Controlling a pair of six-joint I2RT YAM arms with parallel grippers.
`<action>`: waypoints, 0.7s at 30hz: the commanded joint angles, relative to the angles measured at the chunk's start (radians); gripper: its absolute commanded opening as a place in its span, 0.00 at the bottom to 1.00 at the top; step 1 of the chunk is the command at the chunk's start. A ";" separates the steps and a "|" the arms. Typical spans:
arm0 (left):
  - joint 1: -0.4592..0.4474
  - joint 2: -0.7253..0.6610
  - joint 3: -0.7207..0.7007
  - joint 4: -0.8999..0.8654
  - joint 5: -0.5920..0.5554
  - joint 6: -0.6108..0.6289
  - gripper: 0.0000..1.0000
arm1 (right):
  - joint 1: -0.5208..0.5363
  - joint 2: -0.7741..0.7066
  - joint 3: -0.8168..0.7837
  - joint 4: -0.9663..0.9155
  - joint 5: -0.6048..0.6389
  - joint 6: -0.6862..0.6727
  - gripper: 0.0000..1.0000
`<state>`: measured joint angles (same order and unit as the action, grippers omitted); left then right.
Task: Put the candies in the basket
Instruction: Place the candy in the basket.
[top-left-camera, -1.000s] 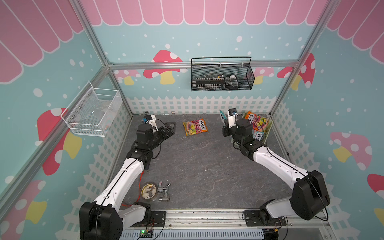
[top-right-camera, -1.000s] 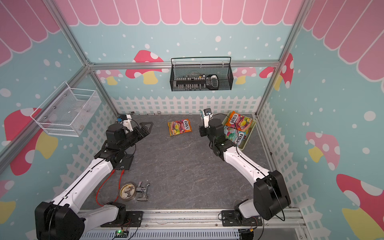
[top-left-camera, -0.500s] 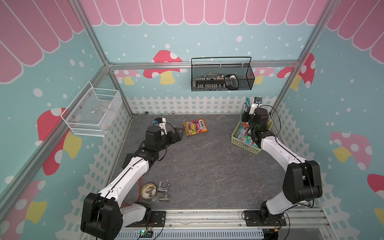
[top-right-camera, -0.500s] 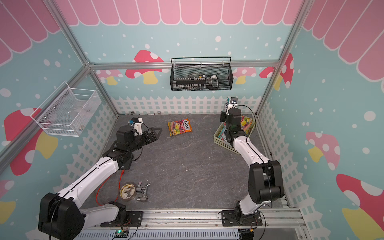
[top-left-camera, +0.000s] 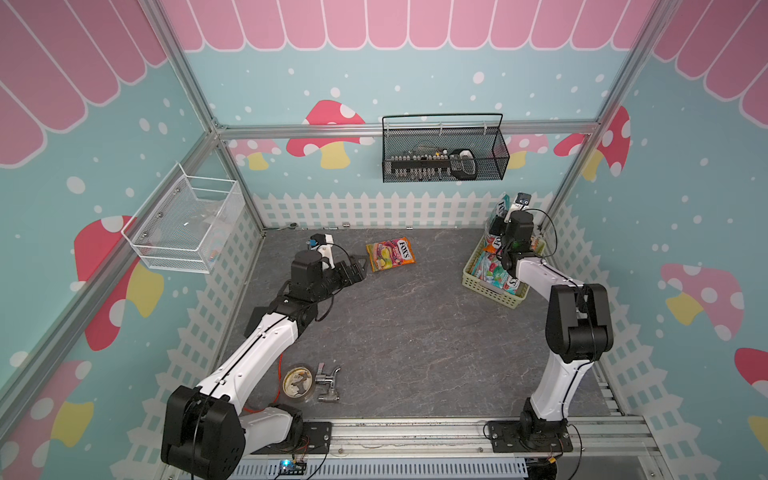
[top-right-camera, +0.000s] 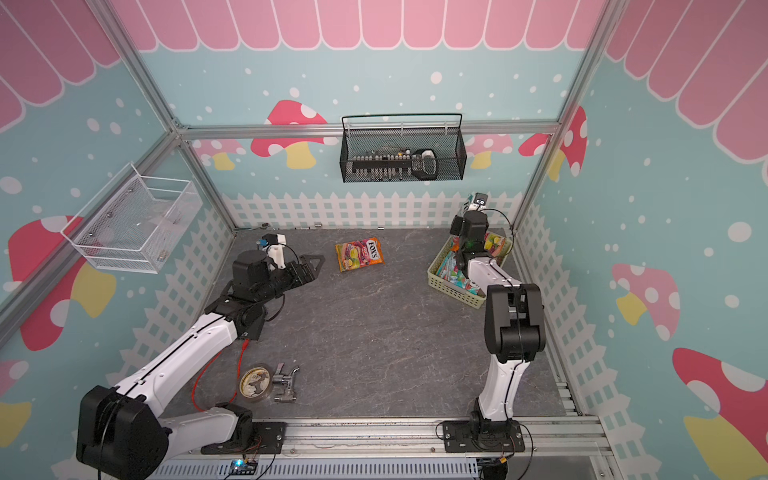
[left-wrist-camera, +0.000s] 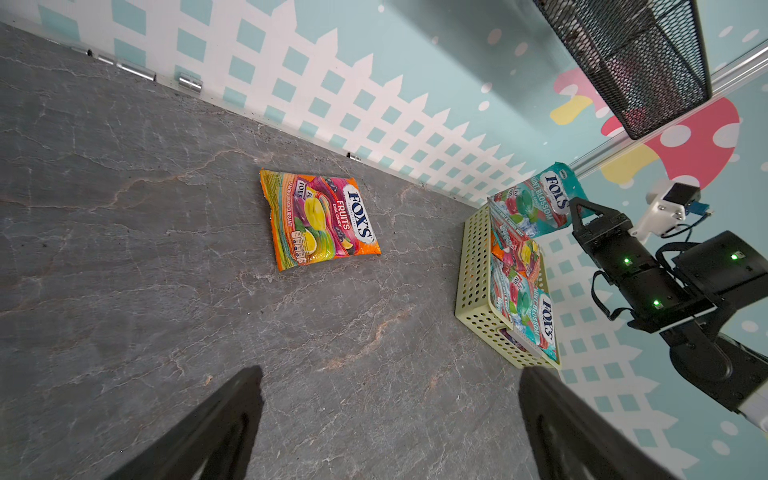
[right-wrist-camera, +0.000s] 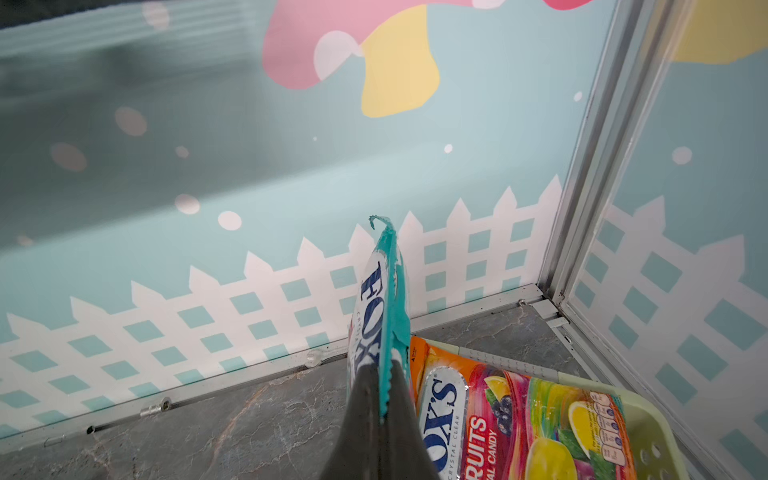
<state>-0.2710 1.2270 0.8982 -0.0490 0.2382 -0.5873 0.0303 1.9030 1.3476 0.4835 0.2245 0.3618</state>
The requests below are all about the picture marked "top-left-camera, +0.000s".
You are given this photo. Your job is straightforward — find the orange candy bag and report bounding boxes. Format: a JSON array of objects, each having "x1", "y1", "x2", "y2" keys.
[
  {"x1": 483, "y1": 234, "x2": 502, "y2": 253},
  {"x1": 366, "y1": 237, "x2": 416, "y2": 272}
]

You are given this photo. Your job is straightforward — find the items in black basket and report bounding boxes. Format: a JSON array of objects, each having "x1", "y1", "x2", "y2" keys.
[{"x1": 383, "y1": 149, "x2": 479, "y2": 182}]

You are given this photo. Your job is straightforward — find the teal candy bag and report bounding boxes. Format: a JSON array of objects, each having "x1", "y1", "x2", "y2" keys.
[
  {"x1": 470, "y1": 251, "x2": 520, "y2": 295},
  {"x1": 489, "y1": 194, "x2": 511, "y2": 224}
]

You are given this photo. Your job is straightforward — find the aluminium front rail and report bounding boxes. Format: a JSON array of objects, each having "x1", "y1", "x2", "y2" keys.
[{"x1": 227, "y1": 416, "x2": 661, "y2": 463}]

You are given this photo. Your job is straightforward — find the black network switch box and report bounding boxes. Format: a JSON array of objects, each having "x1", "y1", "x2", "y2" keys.
[{"x1": 244, "y1": 307, "x2": 284, "y2": 339}]

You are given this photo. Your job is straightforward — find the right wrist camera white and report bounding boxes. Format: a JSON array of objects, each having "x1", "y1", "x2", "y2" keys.
[{"x1": 509, "y1": 192, "x2": 532, "y2": 211}]

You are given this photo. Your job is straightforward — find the small green-lit circuit board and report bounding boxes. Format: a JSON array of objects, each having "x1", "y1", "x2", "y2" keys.
[{"x1": 275, "y1": 459, "x2": 308, "y2": 478}]

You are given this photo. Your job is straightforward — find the chrome metal faucet part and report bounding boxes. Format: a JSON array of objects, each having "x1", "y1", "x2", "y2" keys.
[{"x1": 315, "y1": 363, "x2": 341, "y2": 403}]

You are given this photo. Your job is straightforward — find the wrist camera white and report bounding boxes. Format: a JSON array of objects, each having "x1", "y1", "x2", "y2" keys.
[
  {"x1": 308, "y1": 233, "x2": 335, "y2": 270},
  {"x1": 509, "y1": 192, "x2": 532, "y2": 211}
]

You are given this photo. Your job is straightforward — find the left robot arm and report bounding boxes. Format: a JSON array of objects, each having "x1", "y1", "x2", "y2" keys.
[{"x1": 160, "y1": 249, "x2": 366, "y2": 479}]

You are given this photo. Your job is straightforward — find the white wire wall basket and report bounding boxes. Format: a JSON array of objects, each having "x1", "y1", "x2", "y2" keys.
[{"x1": 122, "y1": 164, "x2": 245, "y2": 274}]

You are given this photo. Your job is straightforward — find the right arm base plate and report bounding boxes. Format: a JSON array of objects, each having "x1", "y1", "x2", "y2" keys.
[{"x1": 483, "y1": 420, "x2": 573, "y2": 456}]

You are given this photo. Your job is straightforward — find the green plastic basket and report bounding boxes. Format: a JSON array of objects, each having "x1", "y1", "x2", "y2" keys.
[{"x1": 462, "y1": 234, "x2": 530, "y2": 309}]

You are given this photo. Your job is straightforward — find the tape roll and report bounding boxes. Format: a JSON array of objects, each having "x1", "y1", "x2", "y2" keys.
[{"x1": 281, "y1": 366, "x2": 315, "y2": 402}]

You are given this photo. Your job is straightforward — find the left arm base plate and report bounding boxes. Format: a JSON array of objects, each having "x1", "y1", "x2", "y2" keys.
[{"x1": 258, "y1": 422, "x2": 333, "y2": 454}]

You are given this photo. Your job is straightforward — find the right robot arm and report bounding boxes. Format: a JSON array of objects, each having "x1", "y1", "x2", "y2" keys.
[{"x1": 491, "y1": 209, "x2": 614, "y2": 443}]

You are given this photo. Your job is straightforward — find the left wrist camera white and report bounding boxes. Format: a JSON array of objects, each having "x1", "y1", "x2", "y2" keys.
[{"x1": 308, "y1": 233, "x2": 335, "y2": 270}]

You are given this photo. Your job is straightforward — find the red ethernet cable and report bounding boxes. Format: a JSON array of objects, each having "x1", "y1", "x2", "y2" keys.
[{"x1": 242, "y1": 353, "x2": 284, "y2": 415}]

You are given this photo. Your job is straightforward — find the black wire wall basket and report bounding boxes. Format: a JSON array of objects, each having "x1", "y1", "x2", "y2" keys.
[{"x1": 381, "y1": 113, "x2": 511, "y2": 183}]

